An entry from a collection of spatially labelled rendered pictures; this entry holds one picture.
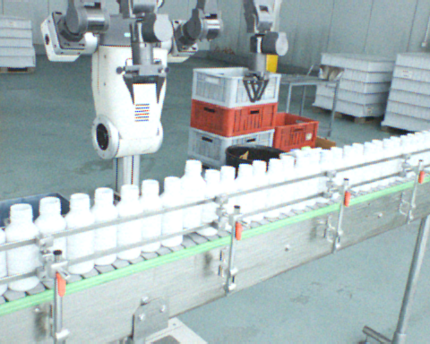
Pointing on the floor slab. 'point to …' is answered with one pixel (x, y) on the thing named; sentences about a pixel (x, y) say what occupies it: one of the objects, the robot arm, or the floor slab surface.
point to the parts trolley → (305, 94)
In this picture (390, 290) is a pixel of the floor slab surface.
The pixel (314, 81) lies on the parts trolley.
